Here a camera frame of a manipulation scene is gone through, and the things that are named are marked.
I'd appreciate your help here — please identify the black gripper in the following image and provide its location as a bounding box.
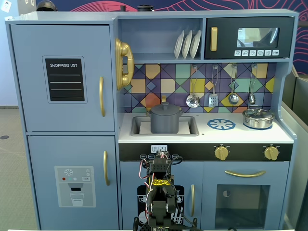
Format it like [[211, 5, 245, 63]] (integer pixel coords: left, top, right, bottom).
[[153, 155, 170, 166]]

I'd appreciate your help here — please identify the gray pot lid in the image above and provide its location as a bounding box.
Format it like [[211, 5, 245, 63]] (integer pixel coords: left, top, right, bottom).
[[150, 101, 181, 116]]

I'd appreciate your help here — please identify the glass saucepan lid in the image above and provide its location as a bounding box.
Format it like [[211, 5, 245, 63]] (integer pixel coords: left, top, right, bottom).
[[242, 108, 276, 120]]

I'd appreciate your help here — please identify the dishwasher door with print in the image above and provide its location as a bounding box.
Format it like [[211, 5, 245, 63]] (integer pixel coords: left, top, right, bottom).
[[120, 161, 203, 231]]

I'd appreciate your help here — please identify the gray toy pot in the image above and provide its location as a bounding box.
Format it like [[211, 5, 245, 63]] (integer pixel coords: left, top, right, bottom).
[[146, 108, 183, 134]]

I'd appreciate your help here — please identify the gray sink basin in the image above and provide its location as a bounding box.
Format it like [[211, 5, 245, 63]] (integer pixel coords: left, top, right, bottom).
[[130, 116, 200, 137]]

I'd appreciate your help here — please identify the oven door with window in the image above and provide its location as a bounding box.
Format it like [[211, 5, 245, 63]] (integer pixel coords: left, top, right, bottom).
[[202, 161, 290, 231]]

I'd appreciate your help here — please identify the gold stove knob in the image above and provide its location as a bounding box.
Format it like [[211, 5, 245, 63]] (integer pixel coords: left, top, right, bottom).
[[214, 145, 229, 160], [264, 145, 280, 161]]

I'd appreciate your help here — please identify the gold toy faucet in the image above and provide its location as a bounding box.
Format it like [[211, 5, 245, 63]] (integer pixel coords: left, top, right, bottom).
[[145, 95, 167, 116]]

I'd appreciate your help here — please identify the steel skimmer spoon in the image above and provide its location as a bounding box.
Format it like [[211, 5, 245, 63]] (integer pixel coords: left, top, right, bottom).
[[186, 64, 201, 108]]

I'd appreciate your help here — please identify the steel slotted spatula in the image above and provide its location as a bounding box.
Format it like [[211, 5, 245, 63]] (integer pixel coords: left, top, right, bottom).
[[208, 64, 219, 108]]

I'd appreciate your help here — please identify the steel ladle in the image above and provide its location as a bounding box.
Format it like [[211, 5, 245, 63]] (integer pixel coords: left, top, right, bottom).
[[228, 64, 240, 105]]

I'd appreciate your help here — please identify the steel saucepan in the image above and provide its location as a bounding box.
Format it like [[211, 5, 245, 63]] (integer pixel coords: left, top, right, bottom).
[[242, 113, 276, 129]]

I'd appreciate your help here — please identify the small steel spoon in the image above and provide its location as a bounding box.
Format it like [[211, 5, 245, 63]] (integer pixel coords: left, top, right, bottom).
[[248, 64, 257, 105]]

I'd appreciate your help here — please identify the white toy plate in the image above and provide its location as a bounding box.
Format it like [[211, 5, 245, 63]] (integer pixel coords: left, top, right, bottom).
[[174, 30, 185, 60], [189, 29, 202, 59], [181, 29, 193, 60]]

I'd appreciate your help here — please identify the freezer door with dispenser print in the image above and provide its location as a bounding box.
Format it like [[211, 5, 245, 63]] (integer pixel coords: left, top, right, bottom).
[[27, 135, 120, 231]]

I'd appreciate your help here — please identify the gold toy telephone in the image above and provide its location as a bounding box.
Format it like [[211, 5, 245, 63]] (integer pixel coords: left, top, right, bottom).
[[114, 38, 135, 91]]

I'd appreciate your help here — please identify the black toy microwave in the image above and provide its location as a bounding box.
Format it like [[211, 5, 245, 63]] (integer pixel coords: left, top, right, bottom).
[[204, 16, 295, 60]]

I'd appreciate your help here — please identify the black round container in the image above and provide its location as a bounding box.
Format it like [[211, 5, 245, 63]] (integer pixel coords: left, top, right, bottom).
[[137, 4, 154, 13]]

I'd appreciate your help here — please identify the fridge door with shopping list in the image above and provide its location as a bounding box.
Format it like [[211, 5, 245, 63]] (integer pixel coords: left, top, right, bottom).
[[10, 24, 115, 132]]

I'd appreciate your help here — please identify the blue toy kitchen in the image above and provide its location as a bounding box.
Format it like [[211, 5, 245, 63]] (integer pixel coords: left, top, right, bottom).
[[5, 9, 300, 231]]

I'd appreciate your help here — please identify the black rounded object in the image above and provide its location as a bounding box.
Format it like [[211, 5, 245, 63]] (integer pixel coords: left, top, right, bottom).
[[36, 0, 58, 12]]

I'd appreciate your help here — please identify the gold freezer door handle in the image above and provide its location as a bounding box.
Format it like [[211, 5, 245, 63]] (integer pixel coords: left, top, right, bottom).
[[103, 151, 110, 186]]

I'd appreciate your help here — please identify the gold oven handle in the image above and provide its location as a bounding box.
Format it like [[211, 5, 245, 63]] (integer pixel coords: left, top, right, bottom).
[[224, 170, 266, 178]]

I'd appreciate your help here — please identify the gold fridge door handle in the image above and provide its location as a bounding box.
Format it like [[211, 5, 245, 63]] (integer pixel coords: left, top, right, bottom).
[[99, 76, 106, 117]]

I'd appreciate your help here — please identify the gold microwave handle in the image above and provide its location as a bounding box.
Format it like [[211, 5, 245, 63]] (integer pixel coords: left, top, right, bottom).
[[210, 26, 218, 52]]

